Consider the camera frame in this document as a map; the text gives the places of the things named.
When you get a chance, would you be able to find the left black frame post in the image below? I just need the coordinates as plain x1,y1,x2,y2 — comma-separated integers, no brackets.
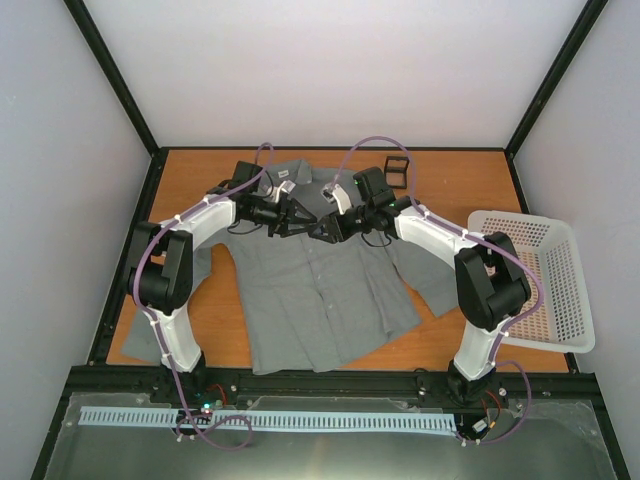
63,0,160,156

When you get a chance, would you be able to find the grey button-up shirt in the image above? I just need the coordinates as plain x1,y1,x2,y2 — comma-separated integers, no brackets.
122,158,460,376

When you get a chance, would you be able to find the metal base plate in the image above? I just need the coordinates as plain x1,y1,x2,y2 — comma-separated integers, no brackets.
37,394,615,479

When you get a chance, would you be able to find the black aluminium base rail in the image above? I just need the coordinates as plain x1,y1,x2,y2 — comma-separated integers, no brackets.
69,365,601,412

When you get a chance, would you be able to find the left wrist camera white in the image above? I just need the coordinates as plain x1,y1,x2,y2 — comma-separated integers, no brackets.
270,180,296,203

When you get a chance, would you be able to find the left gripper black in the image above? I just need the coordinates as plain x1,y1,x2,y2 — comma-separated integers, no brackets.
244,193,317,238

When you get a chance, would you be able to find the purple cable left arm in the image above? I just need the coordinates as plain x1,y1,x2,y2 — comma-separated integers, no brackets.
130,142,254,449

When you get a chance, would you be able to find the right black frame post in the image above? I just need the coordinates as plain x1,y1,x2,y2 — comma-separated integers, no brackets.
504,0,610,156

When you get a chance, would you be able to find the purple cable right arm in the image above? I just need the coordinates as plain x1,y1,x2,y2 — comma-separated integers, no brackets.
330,136,546,447

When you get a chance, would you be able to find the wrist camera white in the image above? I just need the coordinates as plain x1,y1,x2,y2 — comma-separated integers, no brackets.
270,180,296,203
321,183,352,215

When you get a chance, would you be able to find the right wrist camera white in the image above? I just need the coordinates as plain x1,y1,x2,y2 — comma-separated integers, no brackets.
321,183,352,215

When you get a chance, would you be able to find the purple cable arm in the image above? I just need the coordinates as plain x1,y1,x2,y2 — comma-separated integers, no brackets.
130,142,254,449
330,136,546,447

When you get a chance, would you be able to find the white plastic perforated basket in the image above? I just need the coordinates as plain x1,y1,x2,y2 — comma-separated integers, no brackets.
468,210,595,354

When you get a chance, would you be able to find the black frame post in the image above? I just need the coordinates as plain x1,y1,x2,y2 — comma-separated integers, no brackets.
504,0,610,156
63,0,160,156

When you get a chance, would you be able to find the black brooch box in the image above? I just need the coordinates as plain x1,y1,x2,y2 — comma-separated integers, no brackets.
383,156,410,190

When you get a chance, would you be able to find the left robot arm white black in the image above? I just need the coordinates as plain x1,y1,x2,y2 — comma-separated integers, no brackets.
123,161,317,403

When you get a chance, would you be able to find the light blue slotted cable duct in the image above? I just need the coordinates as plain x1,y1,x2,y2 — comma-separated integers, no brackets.
77,406,456,436

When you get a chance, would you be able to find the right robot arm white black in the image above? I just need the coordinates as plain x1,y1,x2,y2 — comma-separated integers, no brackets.
310,167,531,405

